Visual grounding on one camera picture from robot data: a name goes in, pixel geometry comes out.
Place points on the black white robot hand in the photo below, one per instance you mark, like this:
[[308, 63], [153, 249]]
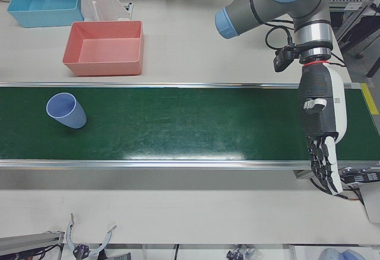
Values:
[[312, 87]]

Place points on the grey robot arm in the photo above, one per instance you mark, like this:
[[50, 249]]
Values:
[[283, 7]]

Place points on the pink plastic box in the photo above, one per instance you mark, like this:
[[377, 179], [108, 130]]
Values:
[[107, 49]]

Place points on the light blue plastic cup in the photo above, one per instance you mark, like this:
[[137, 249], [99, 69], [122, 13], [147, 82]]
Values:
[[72, 119]]

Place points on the grey finned metal box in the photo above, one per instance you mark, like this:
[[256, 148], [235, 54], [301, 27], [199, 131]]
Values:
[[122, 256]]

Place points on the blue plastic box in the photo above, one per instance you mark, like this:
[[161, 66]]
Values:
[[44, 4]]

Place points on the green conveyor belt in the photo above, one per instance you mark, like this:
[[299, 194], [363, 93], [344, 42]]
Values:
[[207, 120]]

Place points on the small bag of screws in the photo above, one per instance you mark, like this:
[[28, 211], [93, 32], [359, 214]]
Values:
[[242, 253]]

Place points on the metal reacher grabber tool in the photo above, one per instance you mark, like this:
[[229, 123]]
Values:
[[69, 236]]

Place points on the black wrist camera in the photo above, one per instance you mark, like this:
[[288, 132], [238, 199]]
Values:
[[281, 61]]

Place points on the aluminium profile post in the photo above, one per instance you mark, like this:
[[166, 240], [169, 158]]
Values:
[[29, 237]]

